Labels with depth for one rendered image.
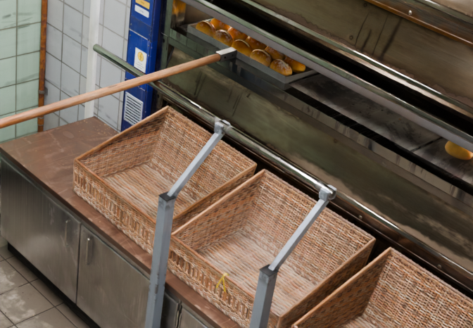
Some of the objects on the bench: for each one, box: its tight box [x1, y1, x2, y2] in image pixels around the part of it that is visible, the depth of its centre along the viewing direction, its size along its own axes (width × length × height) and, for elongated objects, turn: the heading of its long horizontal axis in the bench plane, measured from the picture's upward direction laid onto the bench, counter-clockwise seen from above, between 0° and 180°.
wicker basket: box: [167, 169, 376, 328], centre depth 316 cm, size 49×56×28 cm
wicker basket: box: [72, 106, 257, 257], centre depth 350 cm, size 49×56×28 cm
